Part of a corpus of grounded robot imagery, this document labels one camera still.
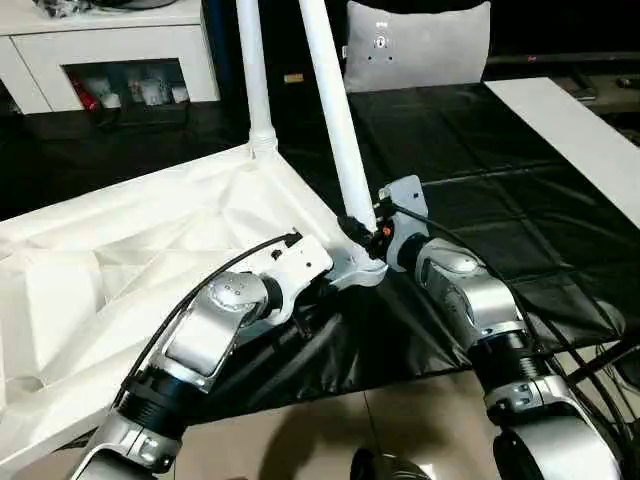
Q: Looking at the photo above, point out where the dark round helmet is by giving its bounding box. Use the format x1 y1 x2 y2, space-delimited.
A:
94 0 176 10

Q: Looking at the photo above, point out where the white plastic table top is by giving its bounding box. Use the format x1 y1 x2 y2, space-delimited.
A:
0 142 390 466

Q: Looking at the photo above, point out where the grey cushion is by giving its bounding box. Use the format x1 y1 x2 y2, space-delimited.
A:
344 0 493 94

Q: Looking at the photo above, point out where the white sideboard with glass doors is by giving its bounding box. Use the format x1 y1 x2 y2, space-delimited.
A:
0 0 221 116

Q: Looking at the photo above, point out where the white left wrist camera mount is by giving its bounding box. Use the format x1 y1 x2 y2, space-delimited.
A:
269 232 334 326

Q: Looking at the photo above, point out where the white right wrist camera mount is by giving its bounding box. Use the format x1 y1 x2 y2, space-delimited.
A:
379 174 430 274

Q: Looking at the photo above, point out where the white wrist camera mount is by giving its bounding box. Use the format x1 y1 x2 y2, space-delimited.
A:
379 174 430 274
269 232 334 326

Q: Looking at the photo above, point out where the black bar with red light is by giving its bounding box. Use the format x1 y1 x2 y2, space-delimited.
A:
487 51 640 67

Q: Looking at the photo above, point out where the red bottle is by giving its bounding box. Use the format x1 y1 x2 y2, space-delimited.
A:
73 74 100 112

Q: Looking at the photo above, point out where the black cabinet with gold label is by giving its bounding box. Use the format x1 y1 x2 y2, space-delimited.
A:
199 0 351 149

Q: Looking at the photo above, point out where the black stand leg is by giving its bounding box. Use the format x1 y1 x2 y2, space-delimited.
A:
572 342 640 389

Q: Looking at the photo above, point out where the white plastic table leg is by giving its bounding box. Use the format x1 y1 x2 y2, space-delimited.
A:
298 0 377 232
234 0 279 159

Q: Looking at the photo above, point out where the grey crumpled cloth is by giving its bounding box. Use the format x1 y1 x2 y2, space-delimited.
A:
34 0 91 19

